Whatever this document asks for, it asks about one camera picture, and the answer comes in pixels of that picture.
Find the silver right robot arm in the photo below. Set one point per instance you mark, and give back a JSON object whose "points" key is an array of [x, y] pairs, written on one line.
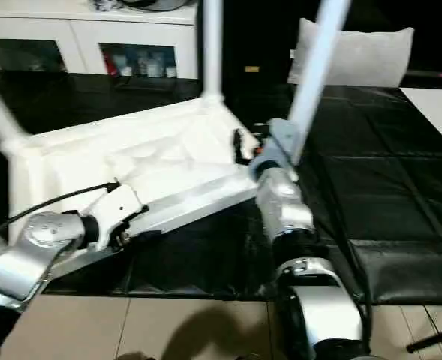
{"points": [[288, 217]]}

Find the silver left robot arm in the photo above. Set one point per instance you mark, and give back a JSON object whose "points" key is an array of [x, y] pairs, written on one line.
{"points": [[33, 247]]}

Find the black cabinet with yellow label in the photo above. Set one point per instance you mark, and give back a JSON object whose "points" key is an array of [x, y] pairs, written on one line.
{"points": [[258, 37]]}

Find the black table mat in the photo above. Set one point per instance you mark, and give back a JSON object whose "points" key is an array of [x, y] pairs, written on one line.
{"points": [[378, 165]]}

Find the grey cushion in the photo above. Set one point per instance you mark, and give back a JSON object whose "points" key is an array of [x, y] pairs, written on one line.
{"points": [[363, 56]]}

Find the black gear on cabinet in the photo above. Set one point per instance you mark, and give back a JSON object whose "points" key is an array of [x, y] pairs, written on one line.
{"points": [[145, 4]]}

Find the white flat board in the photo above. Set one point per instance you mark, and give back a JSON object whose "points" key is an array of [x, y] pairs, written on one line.
{"points": [[438, 116]]}

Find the white glass-door cabinet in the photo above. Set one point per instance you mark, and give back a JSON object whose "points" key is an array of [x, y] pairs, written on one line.
{"points": [[85, 37]]}

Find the black stand bar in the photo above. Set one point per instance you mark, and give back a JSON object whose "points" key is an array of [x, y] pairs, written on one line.
{"points": [[434, 339]]}

